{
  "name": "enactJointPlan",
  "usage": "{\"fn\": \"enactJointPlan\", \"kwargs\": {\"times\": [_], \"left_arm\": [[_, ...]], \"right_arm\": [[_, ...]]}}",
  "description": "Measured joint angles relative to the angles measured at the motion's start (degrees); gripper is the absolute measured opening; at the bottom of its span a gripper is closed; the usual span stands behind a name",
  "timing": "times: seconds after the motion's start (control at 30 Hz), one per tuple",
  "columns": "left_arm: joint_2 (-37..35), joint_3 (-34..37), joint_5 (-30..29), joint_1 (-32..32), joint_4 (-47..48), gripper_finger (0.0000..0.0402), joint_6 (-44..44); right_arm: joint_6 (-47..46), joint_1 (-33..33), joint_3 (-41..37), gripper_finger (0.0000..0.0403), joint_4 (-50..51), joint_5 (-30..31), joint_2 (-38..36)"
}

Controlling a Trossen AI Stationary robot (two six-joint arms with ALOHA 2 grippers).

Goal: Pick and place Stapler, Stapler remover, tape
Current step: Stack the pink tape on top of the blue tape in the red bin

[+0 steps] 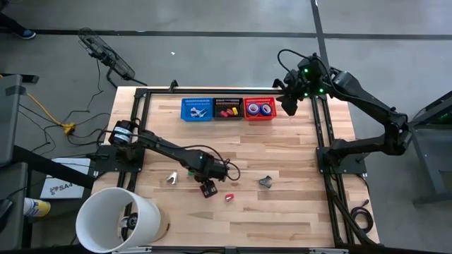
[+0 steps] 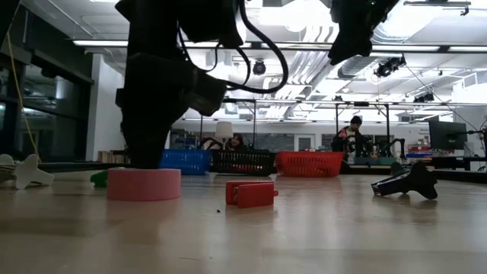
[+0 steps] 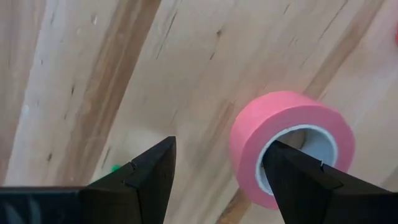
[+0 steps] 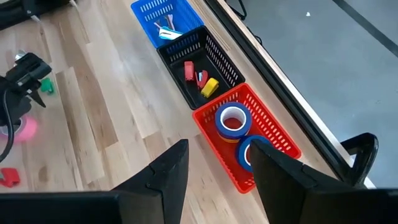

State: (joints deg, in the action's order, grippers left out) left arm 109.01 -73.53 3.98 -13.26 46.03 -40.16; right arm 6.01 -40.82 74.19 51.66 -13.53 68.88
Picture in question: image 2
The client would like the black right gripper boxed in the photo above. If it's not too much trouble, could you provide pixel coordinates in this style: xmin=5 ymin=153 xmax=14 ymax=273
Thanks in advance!
xmin=329 ymin=0 xmax=399 ymax=39

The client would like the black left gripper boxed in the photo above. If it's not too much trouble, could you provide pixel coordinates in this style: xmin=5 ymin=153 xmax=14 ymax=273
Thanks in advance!
xmin=115 ymin=0 xmax=244 ymax=170

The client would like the pink tape roll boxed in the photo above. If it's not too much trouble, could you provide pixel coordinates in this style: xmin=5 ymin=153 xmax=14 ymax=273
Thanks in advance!
xmin=107 ymin=167 xmax=183 ymax=202

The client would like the white staple remover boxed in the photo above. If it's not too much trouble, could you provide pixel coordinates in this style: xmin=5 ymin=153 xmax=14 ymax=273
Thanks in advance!
xmin=0 ymin=153 xmax=56 ymax=190

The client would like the black staple remover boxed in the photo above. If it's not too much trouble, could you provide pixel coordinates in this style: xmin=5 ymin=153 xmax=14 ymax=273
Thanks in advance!
xmin=371 ymin=161 xmax=439 ymax=201

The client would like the small green stapler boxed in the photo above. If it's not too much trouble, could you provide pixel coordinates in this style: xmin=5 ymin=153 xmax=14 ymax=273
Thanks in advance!
xmin=90 ymin=170 xmax=110 ymax=189

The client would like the small red stapler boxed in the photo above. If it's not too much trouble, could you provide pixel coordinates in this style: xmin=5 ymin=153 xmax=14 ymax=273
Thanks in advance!
xmin=225 ymin=180 xmax=279 ymax=209

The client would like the ceiling light strip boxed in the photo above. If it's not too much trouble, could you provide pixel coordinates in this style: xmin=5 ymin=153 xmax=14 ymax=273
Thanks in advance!
xmin=72 ymin=39 xmax=129 ymax=48
xmin=371 ymin=44 xmax=441 ymax=53

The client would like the blue plastic basket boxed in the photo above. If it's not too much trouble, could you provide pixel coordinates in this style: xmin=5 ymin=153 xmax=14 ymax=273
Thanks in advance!
xmin=159 ymin=148 xmax=212 ymax=177

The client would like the white table lamp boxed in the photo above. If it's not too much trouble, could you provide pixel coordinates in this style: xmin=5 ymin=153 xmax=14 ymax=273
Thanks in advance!
xmin=215 ymin=121 xmax=234 ymax=151

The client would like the person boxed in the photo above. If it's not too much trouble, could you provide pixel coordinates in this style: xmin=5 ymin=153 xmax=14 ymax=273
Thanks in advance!
xmin=224 ymin=132 xmax=248 ymax=152
xmin=331 ymin=115 xmax=366 ymax=161

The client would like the black plastic basket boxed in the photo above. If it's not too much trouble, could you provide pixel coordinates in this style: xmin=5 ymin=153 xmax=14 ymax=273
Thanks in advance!
xmin=210 ymin=149 xmax=276 ymax=177

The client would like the black computer monitor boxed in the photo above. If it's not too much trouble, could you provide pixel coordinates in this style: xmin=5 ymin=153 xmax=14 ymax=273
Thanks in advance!
xmin=428 ymin=120 xmax=468 ymax=151

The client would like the red plastic basket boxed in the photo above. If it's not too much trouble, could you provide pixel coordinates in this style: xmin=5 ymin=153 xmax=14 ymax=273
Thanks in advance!
xmin=275 ymin=151 xmax=345 ymax=178

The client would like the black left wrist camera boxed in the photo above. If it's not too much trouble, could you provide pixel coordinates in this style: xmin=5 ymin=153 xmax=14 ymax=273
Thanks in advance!
xmin=186 ymin=70 xmax=228 ymax=117

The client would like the black ceiling camera rig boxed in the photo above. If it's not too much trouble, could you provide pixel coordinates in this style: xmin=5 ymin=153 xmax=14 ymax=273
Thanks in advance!
xmin=374 ymin=56 xmax=407 ymax=79

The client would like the black background station frame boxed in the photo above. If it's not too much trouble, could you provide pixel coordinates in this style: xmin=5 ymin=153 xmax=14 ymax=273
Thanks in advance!
xmin=334 ymin=100 xmax=391 ymax=153

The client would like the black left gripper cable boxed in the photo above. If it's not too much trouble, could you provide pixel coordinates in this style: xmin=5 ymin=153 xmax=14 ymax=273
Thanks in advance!
xmin=178 ymin=0 xmax=290 ymax=95

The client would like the black metal table frame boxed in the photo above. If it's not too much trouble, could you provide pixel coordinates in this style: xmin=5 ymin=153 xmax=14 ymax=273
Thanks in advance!
xmin=37 ymin=161 xmax=487 ymax=183

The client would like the yellow power cable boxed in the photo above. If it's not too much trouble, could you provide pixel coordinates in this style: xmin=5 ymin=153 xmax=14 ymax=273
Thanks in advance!
xmin=6 ymin=32 xmax=41 ymax=163

